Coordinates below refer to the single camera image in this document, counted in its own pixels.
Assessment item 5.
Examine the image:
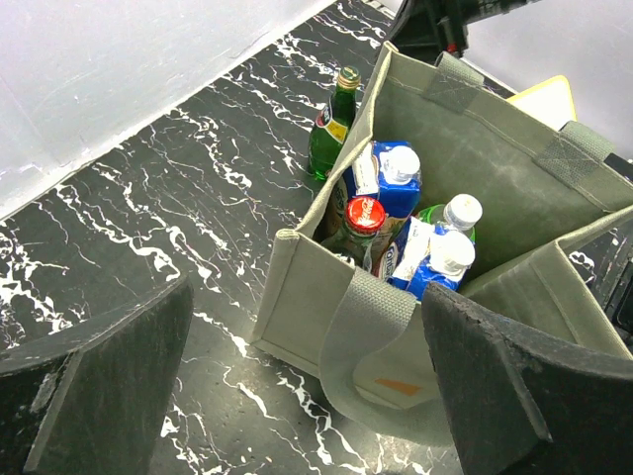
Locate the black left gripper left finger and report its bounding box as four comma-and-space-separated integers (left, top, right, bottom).
1, 276, 193, 474

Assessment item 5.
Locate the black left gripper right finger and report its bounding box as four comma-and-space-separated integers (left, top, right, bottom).
421, 284, 632, 474

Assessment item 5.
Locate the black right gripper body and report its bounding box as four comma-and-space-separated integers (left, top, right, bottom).
386, 0, 468, 64

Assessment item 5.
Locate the Fontana pineapple juice carton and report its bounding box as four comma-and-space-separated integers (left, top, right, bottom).
325, 141, 421, 242

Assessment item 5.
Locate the grey-green canvas bag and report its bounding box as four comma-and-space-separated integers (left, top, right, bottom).
251, 44, 632, 446

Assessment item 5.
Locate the blue red juice carton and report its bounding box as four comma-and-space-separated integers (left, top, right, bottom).
373, 218, 476, 301

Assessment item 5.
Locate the dark cola bottle red label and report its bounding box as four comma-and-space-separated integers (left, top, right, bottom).
321, 196, 386, 271

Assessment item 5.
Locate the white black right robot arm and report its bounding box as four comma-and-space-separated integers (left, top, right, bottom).
386, 0, 529, 63

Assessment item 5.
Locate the green glass bottle gold cap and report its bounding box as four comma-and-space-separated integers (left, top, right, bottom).
309, 65, 361, 181

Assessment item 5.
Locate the yellow-framed whiteboard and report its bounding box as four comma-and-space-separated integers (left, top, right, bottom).
507, 75, 578, 131

